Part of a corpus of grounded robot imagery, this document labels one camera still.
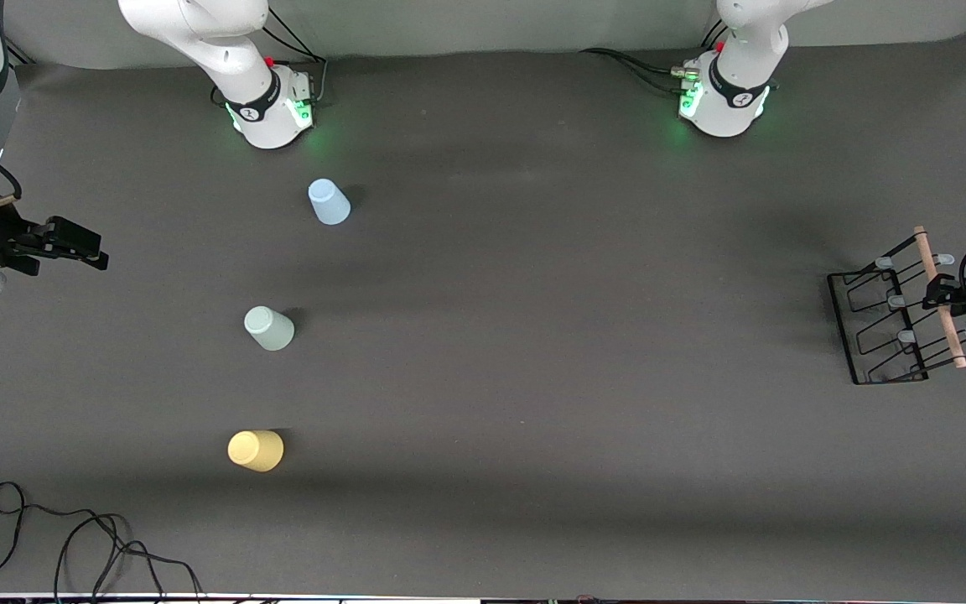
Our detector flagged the black wire cup holder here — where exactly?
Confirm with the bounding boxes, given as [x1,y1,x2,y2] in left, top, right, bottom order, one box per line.
[827,225,966,386]

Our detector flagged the pale green plastic cup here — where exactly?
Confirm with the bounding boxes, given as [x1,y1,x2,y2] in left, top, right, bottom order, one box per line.
[244,305,295,351]

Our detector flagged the yellow plastic cup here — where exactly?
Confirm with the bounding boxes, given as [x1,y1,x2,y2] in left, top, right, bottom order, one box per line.
[227,430,285,473]

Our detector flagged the light blue plastic cup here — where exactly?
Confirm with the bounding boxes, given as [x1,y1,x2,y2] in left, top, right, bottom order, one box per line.
[308,178,351,226]

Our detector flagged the dark grey table mat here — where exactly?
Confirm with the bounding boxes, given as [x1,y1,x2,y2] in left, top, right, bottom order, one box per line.
[0,34,966,598]

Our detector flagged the loose thin black cable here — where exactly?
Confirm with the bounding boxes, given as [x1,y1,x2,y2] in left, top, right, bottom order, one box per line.
[0,481,204,601]

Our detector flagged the black right arm base cables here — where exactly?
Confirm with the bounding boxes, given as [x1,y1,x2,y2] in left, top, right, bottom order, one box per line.
[262,7,330,107]

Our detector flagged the black arm base cables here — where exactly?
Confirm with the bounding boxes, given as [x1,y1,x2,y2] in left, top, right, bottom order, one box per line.
[579,21,731,95]
[262,7,330,107]

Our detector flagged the black left arm base cables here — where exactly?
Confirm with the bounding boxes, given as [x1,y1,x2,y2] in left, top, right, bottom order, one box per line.
[579,21,731,95]

